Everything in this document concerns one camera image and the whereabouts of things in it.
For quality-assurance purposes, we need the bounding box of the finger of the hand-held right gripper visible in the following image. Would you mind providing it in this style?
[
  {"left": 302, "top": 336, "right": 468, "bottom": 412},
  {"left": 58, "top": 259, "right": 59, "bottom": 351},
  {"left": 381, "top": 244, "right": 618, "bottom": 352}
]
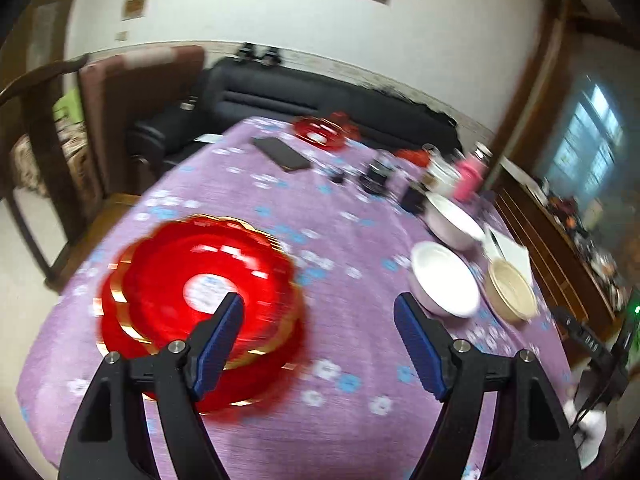
[{"left": 552, "top": 306, "right": 617, "bottom": 362}]

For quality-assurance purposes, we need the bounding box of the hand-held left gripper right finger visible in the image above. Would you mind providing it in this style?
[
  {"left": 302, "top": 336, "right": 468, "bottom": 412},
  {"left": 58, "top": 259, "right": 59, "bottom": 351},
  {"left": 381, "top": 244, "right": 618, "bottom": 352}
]
[{"left": 394, "top": 292, "right": 583, "bottom": 480}]

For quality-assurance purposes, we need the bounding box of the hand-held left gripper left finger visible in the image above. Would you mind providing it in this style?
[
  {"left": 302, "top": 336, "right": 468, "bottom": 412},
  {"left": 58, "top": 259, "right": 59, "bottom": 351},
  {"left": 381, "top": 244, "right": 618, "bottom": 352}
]
[{"left": 57, "top": 291, "right": 245, "bottom": 480}]

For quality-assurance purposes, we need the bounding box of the large red gold-rimmed plate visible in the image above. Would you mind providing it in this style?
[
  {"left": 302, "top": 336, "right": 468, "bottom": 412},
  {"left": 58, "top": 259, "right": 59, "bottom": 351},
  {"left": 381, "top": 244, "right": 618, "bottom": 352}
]
[{"left": 100, "top": 310, "right": 307, "bottom": 413}]

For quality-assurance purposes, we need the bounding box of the white bowl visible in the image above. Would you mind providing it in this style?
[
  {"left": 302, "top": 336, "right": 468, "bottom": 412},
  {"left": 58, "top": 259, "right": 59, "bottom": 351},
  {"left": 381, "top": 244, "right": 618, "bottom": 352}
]
[
  {"left": 424, "top": 192, "right": 487, "bottom": 252},
  {"left": 410, "top": 241, "right": 482, "bottom": 319}
]

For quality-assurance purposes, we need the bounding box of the beige bowl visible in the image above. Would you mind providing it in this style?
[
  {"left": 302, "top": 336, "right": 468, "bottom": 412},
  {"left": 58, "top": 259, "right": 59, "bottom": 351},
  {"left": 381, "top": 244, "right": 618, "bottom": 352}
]
[{"left": 482, "top": 259, "right": 539, "bottom": 324}]

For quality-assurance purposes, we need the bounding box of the wooden sideboard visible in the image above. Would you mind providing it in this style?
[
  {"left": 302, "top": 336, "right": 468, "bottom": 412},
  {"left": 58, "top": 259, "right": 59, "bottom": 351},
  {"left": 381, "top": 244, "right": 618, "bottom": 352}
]
[{"left": 494, "top": 159, "right": 621, "bottom": 323}]

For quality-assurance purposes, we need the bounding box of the white notebook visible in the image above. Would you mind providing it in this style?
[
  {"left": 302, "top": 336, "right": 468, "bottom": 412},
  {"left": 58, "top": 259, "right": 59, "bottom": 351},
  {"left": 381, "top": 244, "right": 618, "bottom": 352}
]
[{"left": 481, "top": 224, "right": 532, "bottom": 282}]

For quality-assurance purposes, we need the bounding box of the purple floral tablecloth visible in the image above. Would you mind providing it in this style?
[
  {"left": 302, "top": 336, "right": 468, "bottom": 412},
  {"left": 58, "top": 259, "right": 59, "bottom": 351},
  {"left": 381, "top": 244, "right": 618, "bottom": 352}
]
[{"left": 15, "top": 116, "right": 582, "bottom": 480}]

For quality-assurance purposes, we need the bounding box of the black pen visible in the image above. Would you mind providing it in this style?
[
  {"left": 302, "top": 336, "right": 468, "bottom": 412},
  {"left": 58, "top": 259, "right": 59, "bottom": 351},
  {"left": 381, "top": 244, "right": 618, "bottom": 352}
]
[{"left": 487, "top": 230, "right": 509, "bottom": 262}]

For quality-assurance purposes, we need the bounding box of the white plastic jar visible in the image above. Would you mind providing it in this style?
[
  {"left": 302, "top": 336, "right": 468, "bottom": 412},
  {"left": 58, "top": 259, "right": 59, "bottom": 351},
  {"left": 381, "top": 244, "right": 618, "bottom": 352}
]
[{"left": 421, "top": 144, "right": 462, "bottom": 195}]

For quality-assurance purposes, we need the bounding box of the black round jar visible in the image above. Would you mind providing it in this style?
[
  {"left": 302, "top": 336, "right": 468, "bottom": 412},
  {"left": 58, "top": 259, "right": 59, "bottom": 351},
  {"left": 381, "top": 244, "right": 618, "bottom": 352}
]
[{"left": 359, "top": 151, "right": 397, "bottom": 195}]

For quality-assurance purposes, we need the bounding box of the bottle with pink knitted sleeve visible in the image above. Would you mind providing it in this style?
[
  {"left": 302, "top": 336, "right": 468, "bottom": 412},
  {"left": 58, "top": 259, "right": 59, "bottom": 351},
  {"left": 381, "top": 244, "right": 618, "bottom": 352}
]
[{"left": 452, "top": 142, "right": 494, "bottom": 202}]

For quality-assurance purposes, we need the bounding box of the red plastic packaging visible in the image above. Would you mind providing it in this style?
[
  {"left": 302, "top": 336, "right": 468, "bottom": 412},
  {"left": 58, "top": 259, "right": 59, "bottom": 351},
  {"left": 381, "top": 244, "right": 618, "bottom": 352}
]
[{"left": 395, "top": 147, "right": 432, "bottom": 169}]

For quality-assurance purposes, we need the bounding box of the black smartphone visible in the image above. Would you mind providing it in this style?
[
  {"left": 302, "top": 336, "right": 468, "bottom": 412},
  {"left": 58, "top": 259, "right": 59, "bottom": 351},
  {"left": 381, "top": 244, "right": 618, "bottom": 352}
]
[{"left": 251, "top": 136, "right": 313, "bottom": 174}]

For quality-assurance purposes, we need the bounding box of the red scalloped plate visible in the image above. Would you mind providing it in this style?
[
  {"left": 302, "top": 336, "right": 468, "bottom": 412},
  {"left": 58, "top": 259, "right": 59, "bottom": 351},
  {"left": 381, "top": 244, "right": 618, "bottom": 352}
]
[{"left": 292, "top": 115, "right": 348, "bottom": 150}]

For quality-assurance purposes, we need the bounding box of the brown armchair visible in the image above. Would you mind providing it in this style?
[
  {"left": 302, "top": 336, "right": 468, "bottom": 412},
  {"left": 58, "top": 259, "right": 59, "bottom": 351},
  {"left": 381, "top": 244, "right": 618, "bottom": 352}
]
[{"left": 79, "top": 45, "right": 207, "bottom": 197}]

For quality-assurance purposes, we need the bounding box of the floral seat cushion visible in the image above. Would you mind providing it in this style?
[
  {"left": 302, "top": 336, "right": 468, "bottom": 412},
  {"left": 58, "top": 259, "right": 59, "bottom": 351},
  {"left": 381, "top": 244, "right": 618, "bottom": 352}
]
[{"left": 10, "top": 120, "right": 102, "bottom": 197}]

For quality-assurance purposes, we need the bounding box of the black leather sofa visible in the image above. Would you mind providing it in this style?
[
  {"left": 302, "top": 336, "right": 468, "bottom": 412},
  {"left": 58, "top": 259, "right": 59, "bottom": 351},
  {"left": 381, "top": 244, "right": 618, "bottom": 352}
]
[{"left": 125, "top": 56, "right": 462, "bottom": 167}]

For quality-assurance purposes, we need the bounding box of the dark wooden chair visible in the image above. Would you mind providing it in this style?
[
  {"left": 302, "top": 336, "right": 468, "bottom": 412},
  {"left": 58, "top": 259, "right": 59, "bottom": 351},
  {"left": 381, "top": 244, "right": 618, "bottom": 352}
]
[{"left": 0, "top": 54, "right": 107, "bottom": 292}]

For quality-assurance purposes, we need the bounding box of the green cloth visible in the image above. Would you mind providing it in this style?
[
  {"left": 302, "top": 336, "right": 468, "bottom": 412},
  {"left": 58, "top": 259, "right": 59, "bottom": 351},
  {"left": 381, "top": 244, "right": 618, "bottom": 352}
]
[{"left": 52, "top": 87, "right": 84, "bottom": 124}]

